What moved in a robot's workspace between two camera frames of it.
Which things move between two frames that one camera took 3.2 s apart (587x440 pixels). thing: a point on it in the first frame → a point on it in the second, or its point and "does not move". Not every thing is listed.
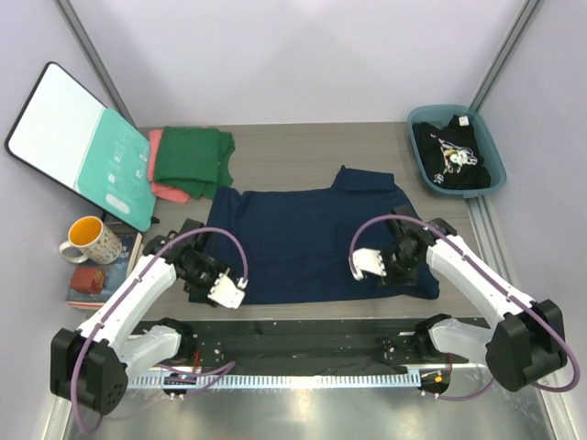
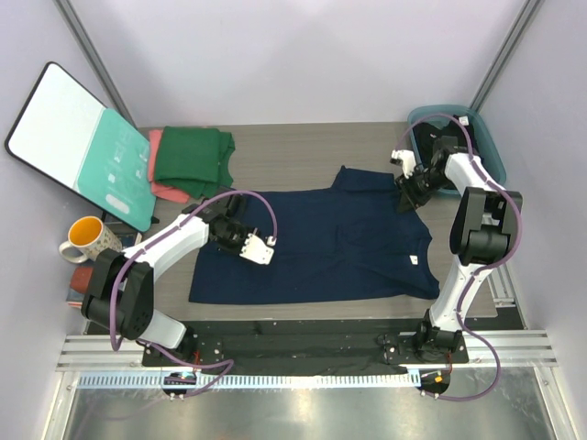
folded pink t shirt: (157, 188) does not move
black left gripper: (204, 291) → (245, 230)
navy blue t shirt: (294, 245) does not move
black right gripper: (396, 279) → (406, 187)
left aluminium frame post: (95, 63) does not move
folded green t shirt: (194, 159) does not move
